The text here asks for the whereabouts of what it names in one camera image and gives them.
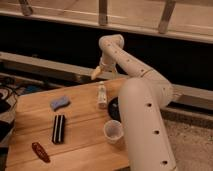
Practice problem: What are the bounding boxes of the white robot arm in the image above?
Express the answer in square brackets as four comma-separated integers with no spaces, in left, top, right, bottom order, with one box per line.
[91,34,179,171]

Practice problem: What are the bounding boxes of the black round plate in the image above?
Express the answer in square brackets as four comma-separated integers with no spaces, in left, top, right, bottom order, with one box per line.
[108,97,121,121]

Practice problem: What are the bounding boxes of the metal rail beam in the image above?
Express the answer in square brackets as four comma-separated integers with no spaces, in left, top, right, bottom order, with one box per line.
[0,52,213,110]

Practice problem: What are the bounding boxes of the wooden board table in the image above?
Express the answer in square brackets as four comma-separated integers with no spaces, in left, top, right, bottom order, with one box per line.
[6,83,129,171]

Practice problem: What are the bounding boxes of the clear plastic cup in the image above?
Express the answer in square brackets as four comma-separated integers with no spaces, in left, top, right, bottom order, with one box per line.
[103,120,124,144]

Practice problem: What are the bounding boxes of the black cables and clutter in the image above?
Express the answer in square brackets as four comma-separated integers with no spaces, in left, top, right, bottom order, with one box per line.
[0,76,26,148]

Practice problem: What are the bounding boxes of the white plastic bottle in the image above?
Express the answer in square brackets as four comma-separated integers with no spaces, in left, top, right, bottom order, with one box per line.
[98,81,107,109]

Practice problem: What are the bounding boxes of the black and white eraser block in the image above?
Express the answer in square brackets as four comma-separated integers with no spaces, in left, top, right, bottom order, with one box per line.
[52,115,65,144]

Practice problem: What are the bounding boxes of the yellow gripper tip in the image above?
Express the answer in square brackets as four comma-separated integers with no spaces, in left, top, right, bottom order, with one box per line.
[91,66,101,80]

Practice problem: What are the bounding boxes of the red brown spoon rest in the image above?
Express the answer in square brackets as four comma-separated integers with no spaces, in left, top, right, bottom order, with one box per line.
[32,142,50,163]

